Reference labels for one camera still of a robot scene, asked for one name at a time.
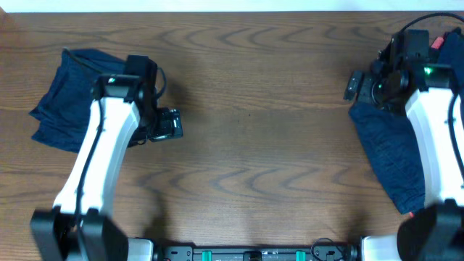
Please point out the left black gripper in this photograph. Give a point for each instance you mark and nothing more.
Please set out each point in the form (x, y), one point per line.
(166, 130)

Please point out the pile of navy clothes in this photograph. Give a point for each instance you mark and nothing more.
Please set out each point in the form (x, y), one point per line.
(388, 137)

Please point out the navy blue shorts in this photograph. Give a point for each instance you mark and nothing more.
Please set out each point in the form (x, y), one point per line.
(64, 111)

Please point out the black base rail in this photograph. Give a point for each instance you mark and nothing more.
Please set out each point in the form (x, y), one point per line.
(321, 250)

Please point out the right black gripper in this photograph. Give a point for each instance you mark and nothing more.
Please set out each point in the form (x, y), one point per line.
(364, 93)

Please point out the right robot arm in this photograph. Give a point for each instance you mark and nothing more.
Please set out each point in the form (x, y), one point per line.
(430, 97)

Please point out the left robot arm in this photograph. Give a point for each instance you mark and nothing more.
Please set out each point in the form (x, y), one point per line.
(79, 226)

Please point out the black garment with pink trim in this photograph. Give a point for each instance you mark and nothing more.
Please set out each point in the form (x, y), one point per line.
(439, 41)

